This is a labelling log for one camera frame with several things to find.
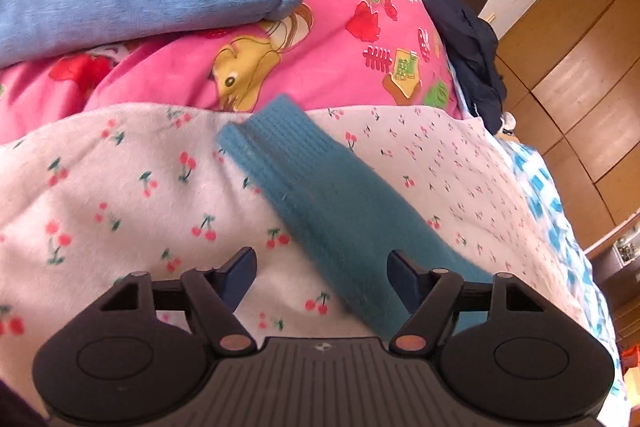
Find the dark navy garment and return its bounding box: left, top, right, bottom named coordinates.
left=422, top=0, right=506, bottom=134

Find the blue white patterned bedsheet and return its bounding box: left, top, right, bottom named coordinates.
left=449, top=56, right=633, bottom=427

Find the teal knitted sock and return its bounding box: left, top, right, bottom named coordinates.
left=218, top=96, right=492, bottom=340

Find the pink cartoon print garment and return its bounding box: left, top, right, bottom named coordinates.
left=1, top=0, right=461, bottom=142

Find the brown wooden wardrobe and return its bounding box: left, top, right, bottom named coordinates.
left=497, top=0, right=639, bottom=248

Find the white cherry print garment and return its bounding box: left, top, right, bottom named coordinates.
left=1, top=104, right=587, bottom=410

